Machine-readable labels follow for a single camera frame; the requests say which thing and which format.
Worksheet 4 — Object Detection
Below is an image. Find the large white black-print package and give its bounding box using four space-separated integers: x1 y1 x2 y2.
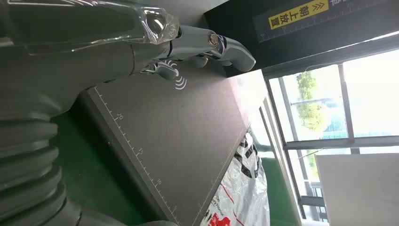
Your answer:
199 132 271 226

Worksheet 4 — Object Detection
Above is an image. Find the green conveyor belt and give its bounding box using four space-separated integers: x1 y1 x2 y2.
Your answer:
249 131 302 226

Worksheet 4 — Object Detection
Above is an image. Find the yellow warning sticker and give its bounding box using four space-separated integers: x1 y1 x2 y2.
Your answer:
268 0 330 31

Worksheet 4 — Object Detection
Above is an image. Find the black scale platform with ruler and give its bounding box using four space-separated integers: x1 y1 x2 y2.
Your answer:
77 61 252 226

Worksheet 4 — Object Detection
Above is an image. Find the dark window frame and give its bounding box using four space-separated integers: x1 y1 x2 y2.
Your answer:
258 34 399 224

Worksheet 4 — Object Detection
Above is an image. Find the white board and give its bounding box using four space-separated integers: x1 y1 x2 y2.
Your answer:
315 153 399 226

